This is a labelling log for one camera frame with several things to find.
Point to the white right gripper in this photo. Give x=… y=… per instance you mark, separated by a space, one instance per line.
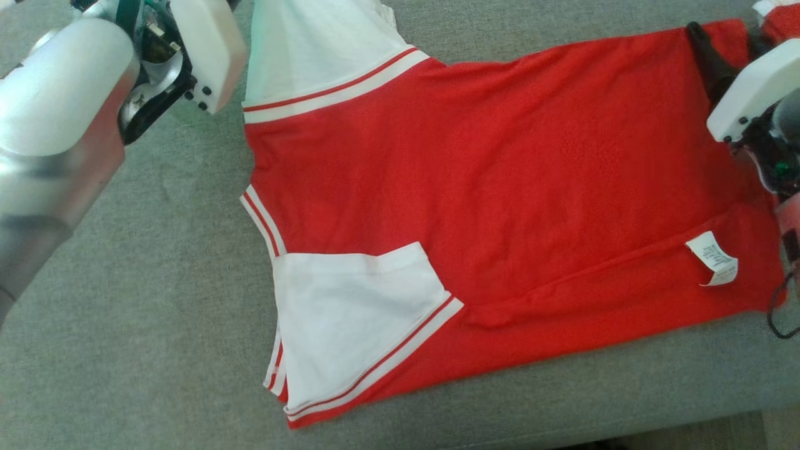
x=756 y=94

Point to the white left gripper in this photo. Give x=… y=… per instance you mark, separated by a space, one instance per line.
x=209 y=50

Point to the red and white shirt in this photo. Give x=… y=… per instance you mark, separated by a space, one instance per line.
x=500 y=187

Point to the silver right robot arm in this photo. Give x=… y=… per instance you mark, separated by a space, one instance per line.
x=792 y=219

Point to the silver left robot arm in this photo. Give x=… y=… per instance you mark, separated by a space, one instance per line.
x=56 y=125

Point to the red cloth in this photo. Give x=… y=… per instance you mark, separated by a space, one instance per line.
x=784 y=22

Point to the grey sofa ottoman seat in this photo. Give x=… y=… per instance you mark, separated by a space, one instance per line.
x=156 y=312

